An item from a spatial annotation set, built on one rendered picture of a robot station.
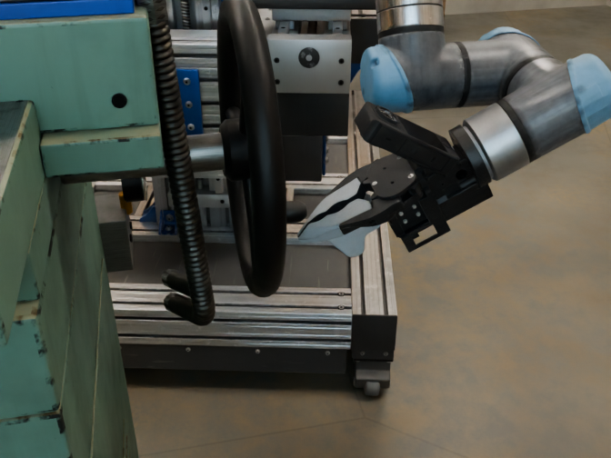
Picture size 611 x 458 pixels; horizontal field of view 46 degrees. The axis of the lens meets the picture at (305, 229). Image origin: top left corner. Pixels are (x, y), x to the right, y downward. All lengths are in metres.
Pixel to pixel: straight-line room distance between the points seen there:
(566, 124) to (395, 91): 0.18
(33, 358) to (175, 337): 0.97
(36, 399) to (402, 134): 0.41
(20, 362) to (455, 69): 0.54
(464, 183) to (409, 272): 1.18
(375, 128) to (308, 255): 0.95
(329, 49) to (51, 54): 0.66
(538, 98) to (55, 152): 0.47
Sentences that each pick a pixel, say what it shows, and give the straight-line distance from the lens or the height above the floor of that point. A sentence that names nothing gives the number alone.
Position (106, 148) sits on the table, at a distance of 0.60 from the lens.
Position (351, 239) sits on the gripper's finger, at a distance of 0.79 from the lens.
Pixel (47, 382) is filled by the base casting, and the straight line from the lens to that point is 0.56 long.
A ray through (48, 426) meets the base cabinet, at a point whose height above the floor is 0.70.
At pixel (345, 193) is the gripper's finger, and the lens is 0.80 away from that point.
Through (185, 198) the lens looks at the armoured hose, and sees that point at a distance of 0.69.
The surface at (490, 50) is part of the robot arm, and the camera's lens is 0.85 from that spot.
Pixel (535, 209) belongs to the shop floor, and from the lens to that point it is 2.35.
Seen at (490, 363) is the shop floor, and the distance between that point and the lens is 1.71.
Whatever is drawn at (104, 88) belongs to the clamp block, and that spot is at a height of 0.91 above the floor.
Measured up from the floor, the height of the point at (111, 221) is 0.62.
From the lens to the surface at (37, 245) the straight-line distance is 0.55.
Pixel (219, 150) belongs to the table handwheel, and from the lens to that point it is 0.69.
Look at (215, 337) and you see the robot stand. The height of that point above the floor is 0.15.
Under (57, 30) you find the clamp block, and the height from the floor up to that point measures 0.95.
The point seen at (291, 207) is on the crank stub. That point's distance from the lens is 0.79.
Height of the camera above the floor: 1.10
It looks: 31 degrees down
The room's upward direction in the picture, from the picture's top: straight up
